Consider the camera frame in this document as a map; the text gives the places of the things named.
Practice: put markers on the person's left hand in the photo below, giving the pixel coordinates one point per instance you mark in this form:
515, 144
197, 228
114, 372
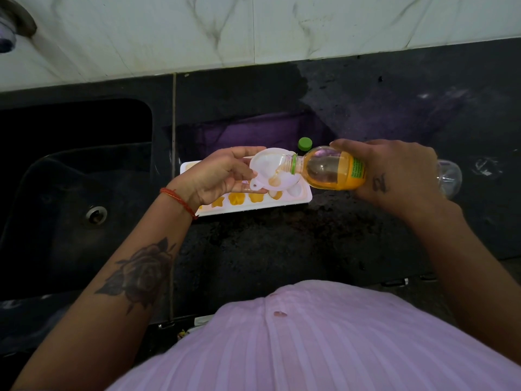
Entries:
211, 179

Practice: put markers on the person's right hand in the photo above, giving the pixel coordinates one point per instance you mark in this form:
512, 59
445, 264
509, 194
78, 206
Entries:
403, 175

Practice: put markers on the white plastic funnel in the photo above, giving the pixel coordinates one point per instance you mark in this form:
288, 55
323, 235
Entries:
268, 162

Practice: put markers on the orange juice bottle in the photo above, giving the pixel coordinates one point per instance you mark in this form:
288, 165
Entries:
329, 168

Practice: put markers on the white ice tray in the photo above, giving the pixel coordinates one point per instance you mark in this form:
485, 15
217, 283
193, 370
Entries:
285, 201

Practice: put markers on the green bottle cap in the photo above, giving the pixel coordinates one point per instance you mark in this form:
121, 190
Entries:
305, 144

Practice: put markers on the person's right forearm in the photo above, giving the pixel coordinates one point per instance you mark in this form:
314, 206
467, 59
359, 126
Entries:
480, 272

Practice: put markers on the person's left forearm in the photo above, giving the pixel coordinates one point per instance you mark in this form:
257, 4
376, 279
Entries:
93, 313

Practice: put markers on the metal sink drain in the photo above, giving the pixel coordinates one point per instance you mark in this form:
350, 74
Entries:
96, 215

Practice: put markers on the floral patterned cloth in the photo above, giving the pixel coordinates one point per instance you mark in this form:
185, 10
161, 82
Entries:
183, 333

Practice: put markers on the black sink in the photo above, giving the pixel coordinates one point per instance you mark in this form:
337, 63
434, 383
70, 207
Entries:
53, 179

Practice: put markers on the pale pink shirt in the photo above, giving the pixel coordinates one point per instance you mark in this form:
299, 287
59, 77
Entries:
325, 346

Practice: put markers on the chrome wall tap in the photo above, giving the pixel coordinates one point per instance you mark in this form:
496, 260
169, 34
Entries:
12, 20

